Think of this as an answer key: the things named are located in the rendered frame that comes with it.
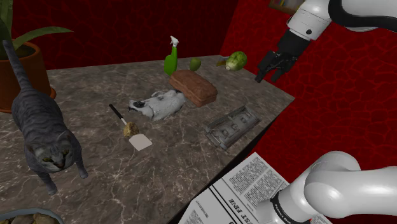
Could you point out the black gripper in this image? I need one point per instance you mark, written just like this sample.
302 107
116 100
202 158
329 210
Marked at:
291 45

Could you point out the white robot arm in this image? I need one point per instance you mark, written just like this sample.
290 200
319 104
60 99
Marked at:
341 189

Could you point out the green cabbage head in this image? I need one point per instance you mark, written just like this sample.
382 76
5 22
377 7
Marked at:
237 60

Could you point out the grey metal tray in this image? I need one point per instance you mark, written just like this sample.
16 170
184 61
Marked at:
232 126

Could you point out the small green fruit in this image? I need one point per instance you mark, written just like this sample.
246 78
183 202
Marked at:
195 64

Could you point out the brown bread loaf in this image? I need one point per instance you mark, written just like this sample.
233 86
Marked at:
193 87

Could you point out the green spray bottle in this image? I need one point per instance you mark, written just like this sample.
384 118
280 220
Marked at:
171 60

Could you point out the white spotted dog figure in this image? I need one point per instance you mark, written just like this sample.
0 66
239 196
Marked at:
161 104

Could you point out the newspaper patterned robot stand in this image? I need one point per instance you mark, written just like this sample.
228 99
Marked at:
238 194

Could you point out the grey tabby cat figure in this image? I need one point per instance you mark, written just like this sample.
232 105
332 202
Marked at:
42 130

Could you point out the potted green plant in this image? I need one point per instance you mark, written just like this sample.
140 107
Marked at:
21 71

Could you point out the grey bowl with brown pieces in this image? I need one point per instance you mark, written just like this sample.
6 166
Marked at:
29 216

